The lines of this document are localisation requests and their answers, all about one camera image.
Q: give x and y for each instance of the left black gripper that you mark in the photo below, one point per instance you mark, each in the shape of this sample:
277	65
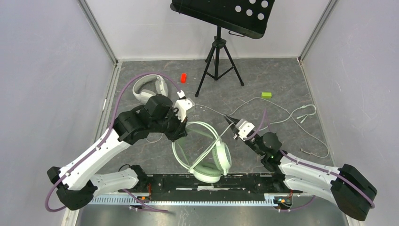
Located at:
180	130

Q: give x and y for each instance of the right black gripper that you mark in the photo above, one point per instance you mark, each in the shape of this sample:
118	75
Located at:
235	120

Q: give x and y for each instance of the white grey headphones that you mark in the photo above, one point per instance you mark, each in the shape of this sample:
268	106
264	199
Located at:
142	94

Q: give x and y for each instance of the green headphones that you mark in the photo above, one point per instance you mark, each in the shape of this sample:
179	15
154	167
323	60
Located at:
214	162

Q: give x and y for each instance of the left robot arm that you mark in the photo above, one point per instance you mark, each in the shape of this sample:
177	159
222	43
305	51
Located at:
78	183

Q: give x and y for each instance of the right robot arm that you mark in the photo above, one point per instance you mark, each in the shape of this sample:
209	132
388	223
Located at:
343	186

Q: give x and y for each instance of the green small block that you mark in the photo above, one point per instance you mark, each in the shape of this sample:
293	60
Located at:
266	95

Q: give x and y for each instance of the red small block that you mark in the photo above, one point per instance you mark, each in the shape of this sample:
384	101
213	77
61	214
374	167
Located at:
183	78

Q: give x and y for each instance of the black music stand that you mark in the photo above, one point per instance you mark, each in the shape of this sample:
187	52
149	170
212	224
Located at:
243	18

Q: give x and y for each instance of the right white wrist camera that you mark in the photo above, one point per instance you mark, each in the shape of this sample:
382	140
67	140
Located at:
243	128

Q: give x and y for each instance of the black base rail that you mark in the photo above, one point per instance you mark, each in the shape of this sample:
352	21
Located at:
233	187

